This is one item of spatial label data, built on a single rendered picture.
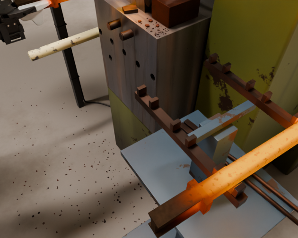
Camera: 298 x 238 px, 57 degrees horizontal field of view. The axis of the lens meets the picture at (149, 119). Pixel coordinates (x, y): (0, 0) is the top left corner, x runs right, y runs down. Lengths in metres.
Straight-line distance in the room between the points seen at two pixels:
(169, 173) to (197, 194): 0.35
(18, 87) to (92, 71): 0.54
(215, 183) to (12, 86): 1.95
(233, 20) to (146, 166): 0.48
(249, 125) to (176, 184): 0.35
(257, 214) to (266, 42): 0.44
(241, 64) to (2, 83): 1.82
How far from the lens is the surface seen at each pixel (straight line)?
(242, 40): 0.86
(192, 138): 0.51
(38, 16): 0.84
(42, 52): 1.34
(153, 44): 0.84
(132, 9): 0.93
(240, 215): 0.76
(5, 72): 2.41
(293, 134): 0.57
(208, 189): 0.45
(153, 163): 0.79
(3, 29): 0.82
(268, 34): 0.80
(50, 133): 1.83
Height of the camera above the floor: 1.35
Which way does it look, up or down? 48 degrees down
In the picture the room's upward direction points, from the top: straight up
